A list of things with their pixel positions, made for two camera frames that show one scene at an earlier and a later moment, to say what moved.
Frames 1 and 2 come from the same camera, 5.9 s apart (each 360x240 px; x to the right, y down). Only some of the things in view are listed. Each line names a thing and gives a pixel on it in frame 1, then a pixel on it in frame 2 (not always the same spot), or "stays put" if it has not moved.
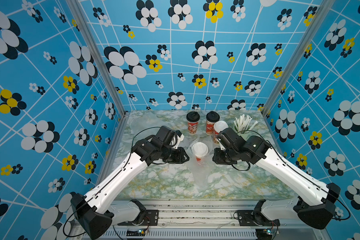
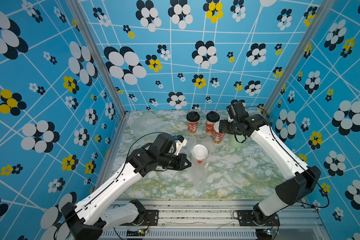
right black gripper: x=216 y=157 → x=222 y=126
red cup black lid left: x=192 y=118 stays put
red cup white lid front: x=200 y=150 stays put
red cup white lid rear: x=218 y=126 stays put
